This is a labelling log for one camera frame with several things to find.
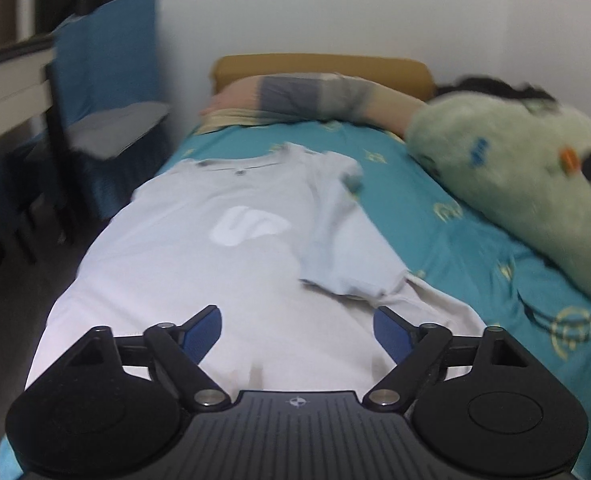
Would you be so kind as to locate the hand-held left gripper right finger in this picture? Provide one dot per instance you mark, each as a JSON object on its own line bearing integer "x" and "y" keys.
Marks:
{"x": 389, "y": 332}

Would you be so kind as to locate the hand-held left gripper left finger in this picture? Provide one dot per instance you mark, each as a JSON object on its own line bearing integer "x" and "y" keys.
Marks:
{"x": 206, "y": 331}

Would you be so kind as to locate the white t-shirt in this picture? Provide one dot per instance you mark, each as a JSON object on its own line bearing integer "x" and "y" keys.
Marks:
{"x": 185, "y": 270}

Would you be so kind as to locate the dark cloth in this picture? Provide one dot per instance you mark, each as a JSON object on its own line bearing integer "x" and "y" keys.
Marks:
{"x": 490, "y": 87}

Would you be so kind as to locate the bed with teal printed sheet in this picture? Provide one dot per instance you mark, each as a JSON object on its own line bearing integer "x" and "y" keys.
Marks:
{"x": 400, "y": 185}

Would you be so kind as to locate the grey and peach striped pillow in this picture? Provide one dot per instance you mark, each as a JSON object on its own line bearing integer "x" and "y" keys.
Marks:
{"x": 300, "y": 95}

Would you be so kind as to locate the mustard wooden headboard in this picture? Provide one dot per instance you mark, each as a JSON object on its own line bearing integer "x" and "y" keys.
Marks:
{"x": 325, "y": 64}

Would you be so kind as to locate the chair with blue cover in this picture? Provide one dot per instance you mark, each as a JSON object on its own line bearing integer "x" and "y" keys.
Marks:
{"x": 105, "y": 70}

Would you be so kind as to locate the white desk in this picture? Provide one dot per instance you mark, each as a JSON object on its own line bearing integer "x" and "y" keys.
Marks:
{"x": 5, "y": 85}

